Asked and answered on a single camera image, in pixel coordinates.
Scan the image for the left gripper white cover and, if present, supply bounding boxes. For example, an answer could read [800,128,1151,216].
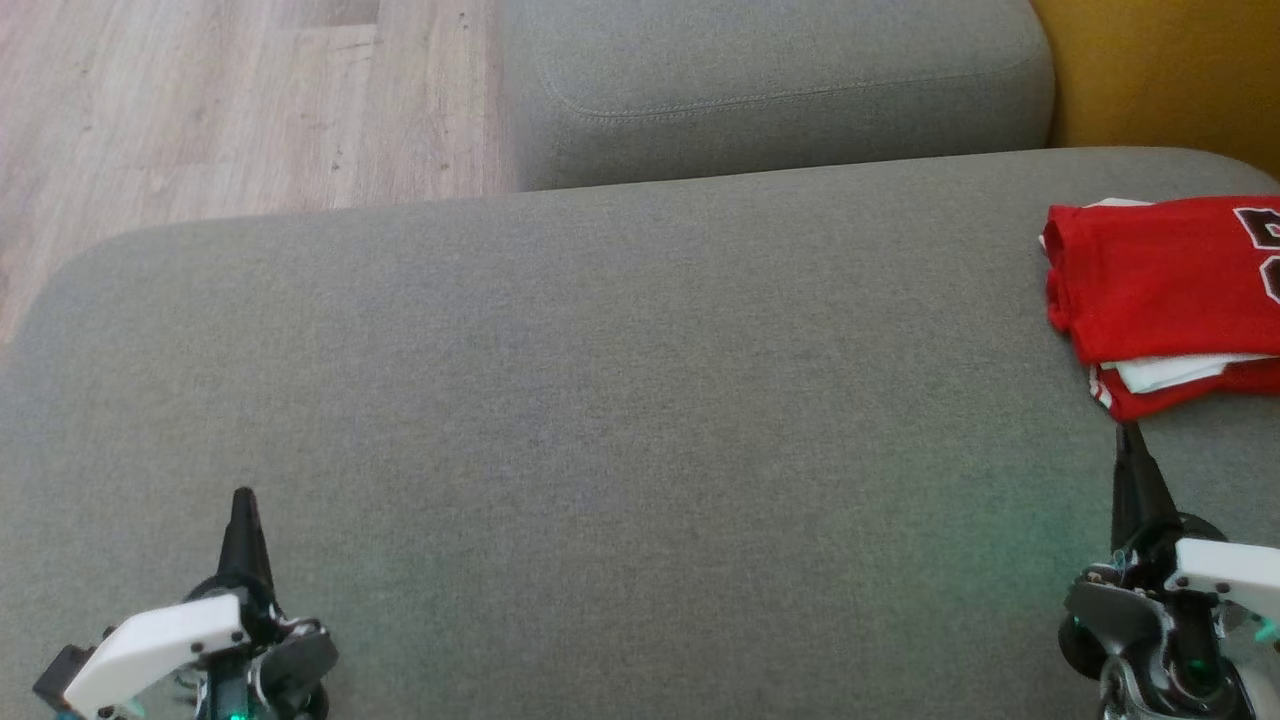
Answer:
[62,487,339,720]

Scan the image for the red white Bulls shorts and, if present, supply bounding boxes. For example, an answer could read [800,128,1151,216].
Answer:
[1088,355,1280,423]

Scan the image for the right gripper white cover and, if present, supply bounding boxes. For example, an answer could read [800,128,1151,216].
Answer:
[1058,422,1280,720]

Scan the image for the small grey sofa cushion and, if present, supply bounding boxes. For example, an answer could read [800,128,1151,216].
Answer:
[497,0,1057,191]

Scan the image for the large grey sofa seat cushion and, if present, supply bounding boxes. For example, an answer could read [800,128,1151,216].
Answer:
[0,147,1280,720]

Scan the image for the red white basketball jersey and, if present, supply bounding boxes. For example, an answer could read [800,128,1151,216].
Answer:
[1040,195,1280,393]

